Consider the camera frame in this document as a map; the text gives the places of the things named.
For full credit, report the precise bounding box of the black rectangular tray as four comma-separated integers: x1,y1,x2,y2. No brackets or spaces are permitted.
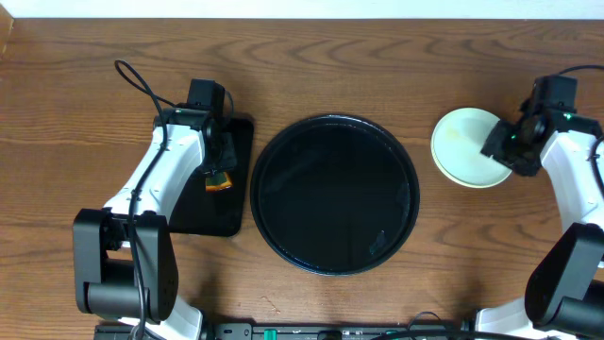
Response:
169,118,254,237

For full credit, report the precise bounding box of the round black tray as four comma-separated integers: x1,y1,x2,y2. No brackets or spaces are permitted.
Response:
250,114,420,276

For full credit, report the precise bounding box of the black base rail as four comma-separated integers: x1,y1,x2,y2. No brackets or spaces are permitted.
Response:
92,323,458,340

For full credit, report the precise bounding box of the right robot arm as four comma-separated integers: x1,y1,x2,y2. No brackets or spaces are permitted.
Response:
474,113,603,339

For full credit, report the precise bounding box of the yellow plate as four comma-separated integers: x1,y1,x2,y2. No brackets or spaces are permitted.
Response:
433,156,512,189

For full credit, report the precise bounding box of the orange green sponge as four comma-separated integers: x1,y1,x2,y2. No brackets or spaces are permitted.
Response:
205,172,233,193

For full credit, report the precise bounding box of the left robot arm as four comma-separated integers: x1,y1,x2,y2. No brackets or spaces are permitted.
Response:
73,108,237,339

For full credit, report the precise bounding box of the light blue plate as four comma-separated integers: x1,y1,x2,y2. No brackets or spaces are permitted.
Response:
430,108,500,159

